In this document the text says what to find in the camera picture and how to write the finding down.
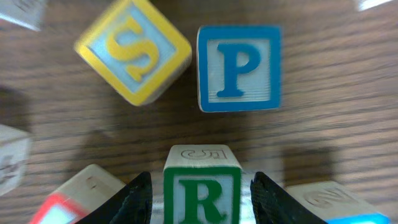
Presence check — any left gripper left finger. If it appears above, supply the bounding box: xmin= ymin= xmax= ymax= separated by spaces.
xmin=76 ymin=172 xmax=153 ymax=224

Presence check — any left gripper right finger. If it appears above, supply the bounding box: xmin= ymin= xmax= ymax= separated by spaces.
xmin=250 ymin=172 xmax=327 ymax=224

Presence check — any green R block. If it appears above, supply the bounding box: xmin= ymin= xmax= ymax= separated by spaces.
xmin=164 ymin=144 xmax=242 ymax=224

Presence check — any red A block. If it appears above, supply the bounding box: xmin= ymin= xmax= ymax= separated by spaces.
xmin=30 ymin=164 xmax=126 ymax=223

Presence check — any blue question mark block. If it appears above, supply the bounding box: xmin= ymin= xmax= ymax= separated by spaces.
xmin=286 ymin=181 xmax=391 ymax=224

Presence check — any blue P block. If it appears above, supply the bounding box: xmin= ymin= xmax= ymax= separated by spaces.
xmin=197 ymin=25 xmax=282 ymax=113

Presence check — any yellow S block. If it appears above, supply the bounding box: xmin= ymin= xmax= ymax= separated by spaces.
xmin=74 ymin=0 xmax=192 ymax=106

